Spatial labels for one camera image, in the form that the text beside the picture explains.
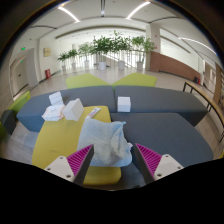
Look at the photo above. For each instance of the grey sofa module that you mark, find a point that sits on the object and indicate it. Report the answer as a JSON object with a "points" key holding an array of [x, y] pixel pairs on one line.
{"points": [[166, 133], [93, 96], [163, 100]]}

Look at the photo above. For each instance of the small white cube box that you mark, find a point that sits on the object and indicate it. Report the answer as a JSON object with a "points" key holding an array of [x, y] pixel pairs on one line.
{"points": [[124, 104]]}

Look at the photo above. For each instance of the lime green ottoman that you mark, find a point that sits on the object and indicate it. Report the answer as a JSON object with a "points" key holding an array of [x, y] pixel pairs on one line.
{"points": [[136, 80], [85, 81]]}

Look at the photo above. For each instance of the white tissue box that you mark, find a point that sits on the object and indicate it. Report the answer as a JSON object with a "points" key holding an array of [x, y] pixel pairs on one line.
{"points": [[73, 110]]}

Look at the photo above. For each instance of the green exit sign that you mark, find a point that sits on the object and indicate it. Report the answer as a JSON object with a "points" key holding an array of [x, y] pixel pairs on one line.
{"points": [[23, 48]]}

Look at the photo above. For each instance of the red bin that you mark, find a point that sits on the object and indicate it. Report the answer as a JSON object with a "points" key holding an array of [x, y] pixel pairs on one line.
{"points": [[48, 74]]}

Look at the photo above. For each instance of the row of potted plants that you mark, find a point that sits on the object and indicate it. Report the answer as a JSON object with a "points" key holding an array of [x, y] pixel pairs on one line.
{"points": [[103, 45]]}

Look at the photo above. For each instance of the light blue-grey towel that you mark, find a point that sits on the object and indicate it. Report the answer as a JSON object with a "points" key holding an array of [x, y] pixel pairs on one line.
{"points": [[105, 141]]}

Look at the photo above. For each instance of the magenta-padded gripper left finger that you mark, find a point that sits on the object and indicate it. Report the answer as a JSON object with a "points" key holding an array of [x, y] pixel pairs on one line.
{"points": [[61, 166]]}

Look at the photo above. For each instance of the pink white wet-wipes pack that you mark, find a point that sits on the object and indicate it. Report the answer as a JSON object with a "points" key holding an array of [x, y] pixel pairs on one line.
{"points": [[53, 113]]}

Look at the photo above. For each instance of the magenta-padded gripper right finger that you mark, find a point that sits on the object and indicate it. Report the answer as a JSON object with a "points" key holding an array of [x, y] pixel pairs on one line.
{"points": [[163, 166]]}

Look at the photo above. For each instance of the ceiling light strips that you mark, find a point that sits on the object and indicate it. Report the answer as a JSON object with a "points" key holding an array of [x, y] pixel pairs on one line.
{"points": [[68, 13]]}

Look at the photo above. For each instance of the dark grey small ottoman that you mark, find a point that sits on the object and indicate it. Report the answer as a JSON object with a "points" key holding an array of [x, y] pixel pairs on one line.
{"points": [[8, 121]]}

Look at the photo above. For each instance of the white tube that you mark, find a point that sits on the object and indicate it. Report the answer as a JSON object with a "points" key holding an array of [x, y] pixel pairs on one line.
{"points": [[93, 112]]}

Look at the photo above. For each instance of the yellow wall picture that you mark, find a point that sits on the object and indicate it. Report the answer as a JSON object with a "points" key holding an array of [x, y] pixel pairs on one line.
{"points": [[47, 52]]}

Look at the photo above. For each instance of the lime green bench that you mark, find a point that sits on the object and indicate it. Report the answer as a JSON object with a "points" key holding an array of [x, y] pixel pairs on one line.
{"points": [[20, 101]]}

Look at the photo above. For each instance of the wooden table with black frame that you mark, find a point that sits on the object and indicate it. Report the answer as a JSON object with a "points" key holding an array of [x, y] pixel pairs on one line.
{"points": [[206, 95]]}

